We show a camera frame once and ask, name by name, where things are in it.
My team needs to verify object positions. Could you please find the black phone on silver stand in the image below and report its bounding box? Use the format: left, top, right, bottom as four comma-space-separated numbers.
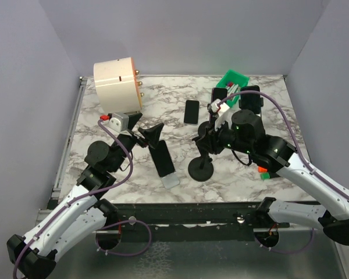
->
149, 140, 175, 178

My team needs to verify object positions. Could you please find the black mounting rail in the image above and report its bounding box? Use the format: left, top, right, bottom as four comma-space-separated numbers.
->
94, 202, 277, 245

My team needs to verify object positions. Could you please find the purple edged black phone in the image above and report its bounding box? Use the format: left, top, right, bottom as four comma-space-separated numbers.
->
209, 87, 227, 123

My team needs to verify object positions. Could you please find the silver edged black phone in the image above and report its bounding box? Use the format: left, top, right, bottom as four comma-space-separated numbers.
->
184, 100, 200, 125

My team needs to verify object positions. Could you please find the green plastic bin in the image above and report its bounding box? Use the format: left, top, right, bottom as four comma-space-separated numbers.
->
216, 70, 250, 96

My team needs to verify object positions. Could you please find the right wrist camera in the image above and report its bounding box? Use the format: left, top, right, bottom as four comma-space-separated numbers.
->
208, 99, 232, 131

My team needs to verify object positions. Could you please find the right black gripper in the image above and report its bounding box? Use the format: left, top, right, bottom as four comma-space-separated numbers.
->
197, 117, 253, 155

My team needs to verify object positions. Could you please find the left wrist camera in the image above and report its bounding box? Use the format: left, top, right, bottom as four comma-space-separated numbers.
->
100, 113, 129, 133

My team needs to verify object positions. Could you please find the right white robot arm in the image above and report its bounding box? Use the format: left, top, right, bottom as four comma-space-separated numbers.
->
189, 110, 349, 246

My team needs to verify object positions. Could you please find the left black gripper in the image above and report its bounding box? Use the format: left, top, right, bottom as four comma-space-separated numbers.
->
109, 113, 163, 173

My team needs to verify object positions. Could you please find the black phone stand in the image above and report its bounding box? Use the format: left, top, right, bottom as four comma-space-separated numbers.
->
188, 151, 214, 182
198, 103, 216, 137

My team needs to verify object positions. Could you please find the silver flat phone stand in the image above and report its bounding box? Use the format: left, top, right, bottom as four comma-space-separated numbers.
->
161, 172, 180, 189

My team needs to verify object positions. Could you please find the green capped marker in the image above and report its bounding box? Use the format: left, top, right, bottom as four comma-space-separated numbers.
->
260, 172, 272, 180

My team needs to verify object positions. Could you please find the rear right phone stand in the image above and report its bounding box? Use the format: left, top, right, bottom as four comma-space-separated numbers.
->
238, 97, 264, 108

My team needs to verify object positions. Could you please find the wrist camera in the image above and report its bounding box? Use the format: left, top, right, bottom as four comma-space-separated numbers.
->
208, 99, 232, 131
100, 113, 129, 133

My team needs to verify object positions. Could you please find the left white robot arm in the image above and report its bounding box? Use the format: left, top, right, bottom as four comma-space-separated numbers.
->
6, 113, 164, 278

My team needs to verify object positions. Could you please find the orange capped marker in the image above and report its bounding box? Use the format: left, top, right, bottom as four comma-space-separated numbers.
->
258, 167, 268, 173

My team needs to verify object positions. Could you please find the cream cylindrical box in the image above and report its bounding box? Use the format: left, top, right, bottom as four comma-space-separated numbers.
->
93, 57, 143, 114

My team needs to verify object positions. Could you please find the rear right black phone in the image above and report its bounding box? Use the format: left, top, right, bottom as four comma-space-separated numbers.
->
239, 93, 263, 116

